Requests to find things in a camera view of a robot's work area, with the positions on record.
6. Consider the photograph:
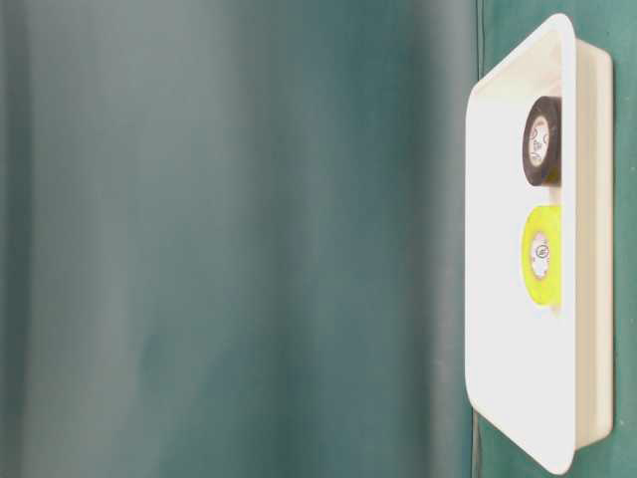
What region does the white plastic case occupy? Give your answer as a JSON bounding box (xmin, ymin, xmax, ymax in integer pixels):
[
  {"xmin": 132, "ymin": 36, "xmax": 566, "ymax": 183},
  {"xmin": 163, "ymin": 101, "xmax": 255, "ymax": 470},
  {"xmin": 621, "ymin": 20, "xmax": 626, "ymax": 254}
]
[{"xmin": 465, "ymin": 14, "xmax": 613, "ymax": 474}]

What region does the yellow tape roll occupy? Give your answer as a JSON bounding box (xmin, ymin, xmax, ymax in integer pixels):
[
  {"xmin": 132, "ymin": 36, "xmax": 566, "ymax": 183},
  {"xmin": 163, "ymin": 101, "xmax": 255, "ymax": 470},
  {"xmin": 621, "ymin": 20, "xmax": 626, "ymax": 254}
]
[{"xmin": 521, "ymin": 205, "xmax": 561, "ymax": 307}]

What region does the black tape roll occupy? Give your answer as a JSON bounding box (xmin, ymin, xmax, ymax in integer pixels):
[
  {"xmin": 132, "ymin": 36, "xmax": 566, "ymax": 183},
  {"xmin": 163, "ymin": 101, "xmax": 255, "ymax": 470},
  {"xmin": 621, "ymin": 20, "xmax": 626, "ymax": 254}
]
[{"xmin": 522, "ymin": 96, "xmax": 561, "ymax": 186}]

